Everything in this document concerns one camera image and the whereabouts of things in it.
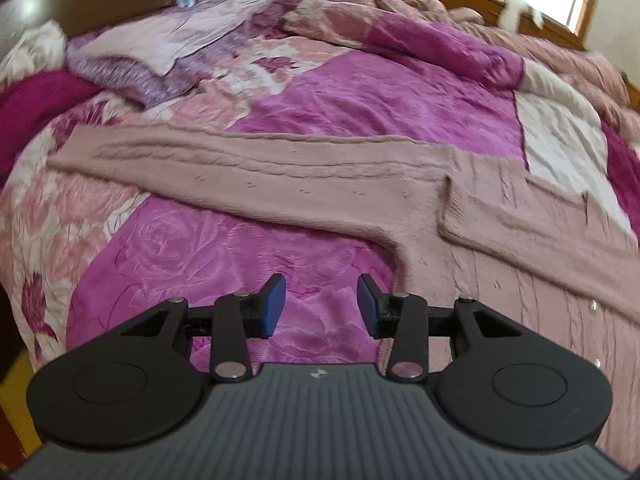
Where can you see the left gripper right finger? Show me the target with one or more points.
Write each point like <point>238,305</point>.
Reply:
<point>402,320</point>

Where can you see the magenta patchwork quilt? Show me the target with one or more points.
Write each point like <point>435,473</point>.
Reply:
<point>81,255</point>

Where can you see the lilac pillow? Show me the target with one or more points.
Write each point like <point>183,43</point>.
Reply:
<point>156,59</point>

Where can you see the pink cable knit cardigan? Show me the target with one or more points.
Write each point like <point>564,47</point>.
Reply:
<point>453,220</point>

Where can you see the white plush toy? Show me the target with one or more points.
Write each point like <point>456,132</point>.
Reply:
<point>510,16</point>

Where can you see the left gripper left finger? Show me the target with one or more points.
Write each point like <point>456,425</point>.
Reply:
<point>239,317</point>

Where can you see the dusty pink blanket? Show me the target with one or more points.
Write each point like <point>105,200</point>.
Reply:
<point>589,73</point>

